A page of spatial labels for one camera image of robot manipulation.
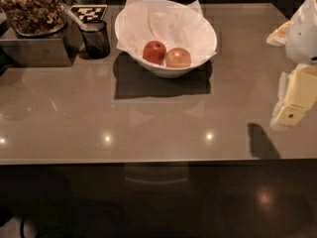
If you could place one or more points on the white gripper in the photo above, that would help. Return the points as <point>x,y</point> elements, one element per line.
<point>303,34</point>

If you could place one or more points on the yellow-red apple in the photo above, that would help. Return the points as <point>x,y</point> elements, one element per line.
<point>178,58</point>

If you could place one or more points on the white bowl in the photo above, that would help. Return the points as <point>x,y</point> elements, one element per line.
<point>171,69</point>

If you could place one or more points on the red apple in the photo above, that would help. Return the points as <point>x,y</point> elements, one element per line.
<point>154,52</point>

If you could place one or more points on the glass bowl of snacks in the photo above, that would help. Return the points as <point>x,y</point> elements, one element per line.
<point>34,18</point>

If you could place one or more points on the white paper liner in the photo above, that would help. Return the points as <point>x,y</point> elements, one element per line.
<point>158,23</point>

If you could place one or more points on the black mesh cup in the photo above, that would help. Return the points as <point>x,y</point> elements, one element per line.
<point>95,38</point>

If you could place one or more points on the black white marker card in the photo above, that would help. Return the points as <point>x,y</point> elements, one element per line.
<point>89,12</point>

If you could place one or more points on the white utensil in cup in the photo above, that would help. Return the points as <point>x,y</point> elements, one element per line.
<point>69,13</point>

